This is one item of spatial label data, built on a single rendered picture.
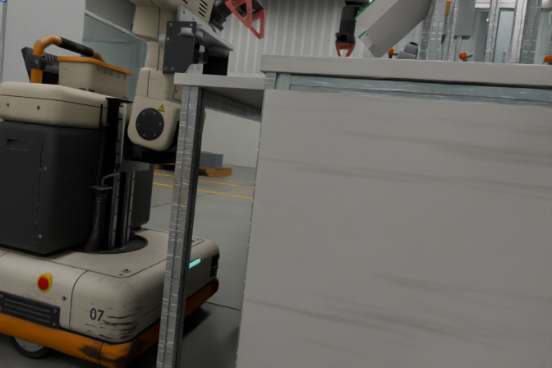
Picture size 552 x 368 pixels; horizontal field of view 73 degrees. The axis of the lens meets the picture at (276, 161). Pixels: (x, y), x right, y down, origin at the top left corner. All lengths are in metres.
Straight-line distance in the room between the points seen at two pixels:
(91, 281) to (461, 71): 1.04
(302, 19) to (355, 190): 9.68
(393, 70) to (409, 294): 0.35
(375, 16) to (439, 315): 0.63
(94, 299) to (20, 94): 0.65
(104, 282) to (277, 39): 9.41
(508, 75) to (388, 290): 0.37
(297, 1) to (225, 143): 4.16
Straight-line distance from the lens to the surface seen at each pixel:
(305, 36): 10.08
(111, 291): 1.16
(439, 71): 0.64
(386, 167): 0.62
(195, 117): 0.98
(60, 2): 4.18
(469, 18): 2.52
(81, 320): 1.24
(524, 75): 0.66
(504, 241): 0.66
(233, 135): 10.24
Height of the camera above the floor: 0.71
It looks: 3 degrees down
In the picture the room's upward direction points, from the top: 6 degrees clockwise
